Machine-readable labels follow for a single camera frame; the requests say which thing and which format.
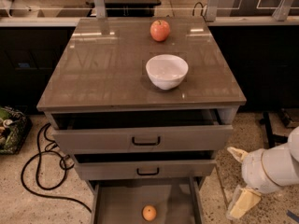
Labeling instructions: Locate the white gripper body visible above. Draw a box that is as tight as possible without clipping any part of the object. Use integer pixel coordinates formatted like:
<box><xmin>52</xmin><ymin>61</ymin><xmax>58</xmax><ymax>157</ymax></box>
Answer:
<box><xmin>241</xmin><ymin>148</ymin><xmax>281</xmax><ymax>194</ymax></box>

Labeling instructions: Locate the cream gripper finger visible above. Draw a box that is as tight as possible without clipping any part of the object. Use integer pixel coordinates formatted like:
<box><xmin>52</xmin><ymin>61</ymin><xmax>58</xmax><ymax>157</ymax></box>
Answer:
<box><xmin>226</xmin><ymin>186</ymin><xmax>262</xmax><ymax>220</ymax></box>
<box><xmin>227</xmin><ymin>147</ymin><xmax>248</xmax><ymax>163</ymax></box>

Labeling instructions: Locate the orange fruit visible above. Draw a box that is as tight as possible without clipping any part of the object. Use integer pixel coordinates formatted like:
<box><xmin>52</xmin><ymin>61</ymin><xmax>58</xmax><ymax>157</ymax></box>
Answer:
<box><xmin>142</xmin><ymin>205</ymin><xmax>157</xmax><ymax>221</ymax></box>

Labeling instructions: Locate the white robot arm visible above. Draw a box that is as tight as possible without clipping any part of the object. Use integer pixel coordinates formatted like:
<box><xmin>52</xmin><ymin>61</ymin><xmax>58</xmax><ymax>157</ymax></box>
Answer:
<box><xmin>226</xmin><ymin>127</ymin><xmax>299</xmax><ymax>220</ymax></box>

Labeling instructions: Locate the top grey drawer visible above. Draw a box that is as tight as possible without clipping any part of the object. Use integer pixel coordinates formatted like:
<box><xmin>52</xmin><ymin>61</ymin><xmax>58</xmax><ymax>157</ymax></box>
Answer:
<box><xmin>50</xmin><ymin>109</ymin><xmax>235</xmax><ymax>155</ymax></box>

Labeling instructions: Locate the grey drawer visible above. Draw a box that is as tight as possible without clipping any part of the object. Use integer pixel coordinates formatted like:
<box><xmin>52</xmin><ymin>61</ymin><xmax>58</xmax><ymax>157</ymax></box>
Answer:
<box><xmin>74</xmin><ymin>151</ymin><xmax>216</xmax><ymax>180</ymax></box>
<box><xmin>91</xmin><ymin>177</ymin><xmax>204</xmax><ymax>224</ymax></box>
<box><xmin>50</xmin><ymin>109</ymin><xmax>235</xmax><ymax>155</ymax></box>

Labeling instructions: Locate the middle grey drawer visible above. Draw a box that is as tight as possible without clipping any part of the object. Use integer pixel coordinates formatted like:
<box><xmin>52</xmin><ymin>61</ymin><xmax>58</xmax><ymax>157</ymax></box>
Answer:
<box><xmin>74</xmin><ymin>151</ymin><xmax>216</xmax><ymax>180</ymax></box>

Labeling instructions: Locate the grey drawer cabinet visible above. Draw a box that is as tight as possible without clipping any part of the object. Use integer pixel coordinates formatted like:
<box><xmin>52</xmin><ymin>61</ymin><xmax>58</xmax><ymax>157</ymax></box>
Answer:
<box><xmin>36</xmin><ymin>15</ymin><xmax>247</xmax><ymax>224</ymax></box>

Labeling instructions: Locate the bottom grey drawer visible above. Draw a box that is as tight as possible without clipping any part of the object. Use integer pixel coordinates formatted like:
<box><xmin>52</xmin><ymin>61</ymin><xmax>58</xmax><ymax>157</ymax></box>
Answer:
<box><xmin>91</xmin><ymin>177</ymin><xmax>204</xmax><ymax>224</ymax></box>

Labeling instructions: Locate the black stand with wheel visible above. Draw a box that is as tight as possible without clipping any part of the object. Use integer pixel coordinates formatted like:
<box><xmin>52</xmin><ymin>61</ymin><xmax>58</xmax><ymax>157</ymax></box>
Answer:
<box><xmin>260</xmin><ymin>108</ymin><xmax>299</xmax><ymax>148</ymax></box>

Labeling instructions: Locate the white ceramic bowl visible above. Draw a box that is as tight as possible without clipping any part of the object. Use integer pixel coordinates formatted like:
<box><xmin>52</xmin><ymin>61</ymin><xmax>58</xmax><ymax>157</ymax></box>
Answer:
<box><xmin>146</xmin><ymin>54</ymin><xmax>189</xmax><ymax>91</ymax></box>

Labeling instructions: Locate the red apple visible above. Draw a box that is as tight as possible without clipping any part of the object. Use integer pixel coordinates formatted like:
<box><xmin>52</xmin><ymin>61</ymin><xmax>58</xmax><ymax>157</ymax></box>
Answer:
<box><xmin>150</xmin><ymin>20</ymin><xmax>170</xmax><ymax>42</ymax></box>

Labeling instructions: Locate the black background table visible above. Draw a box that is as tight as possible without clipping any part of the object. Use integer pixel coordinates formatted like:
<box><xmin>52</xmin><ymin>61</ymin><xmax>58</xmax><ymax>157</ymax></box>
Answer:
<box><xmin>90</xmin><ymin>0</ymin><xmax>161</xmax><ymax>18</ymax></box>

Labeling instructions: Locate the basket with green items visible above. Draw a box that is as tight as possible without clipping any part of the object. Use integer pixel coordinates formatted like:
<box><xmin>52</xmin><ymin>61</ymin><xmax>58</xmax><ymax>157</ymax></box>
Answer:
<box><xmin>0</xmin><ymin>106</ymin><xmax>32</xmax><ymax>155</ymax></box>

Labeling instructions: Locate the black looped cable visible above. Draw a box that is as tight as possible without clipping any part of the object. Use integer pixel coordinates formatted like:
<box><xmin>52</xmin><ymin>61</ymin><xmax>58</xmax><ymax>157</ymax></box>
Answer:
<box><xmin>192</xmin><ymin>1</ymin><xmax>207</xmax><ymax>21</ymax></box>

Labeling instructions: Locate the black floor cable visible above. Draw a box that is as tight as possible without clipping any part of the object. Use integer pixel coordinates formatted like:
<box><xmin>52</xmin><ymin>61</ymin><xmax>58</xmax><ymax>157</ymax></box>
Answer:
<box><xmin>20</xmin><ymin>122</ymin><xmax>93</xmax><ymax>214</ymax></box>

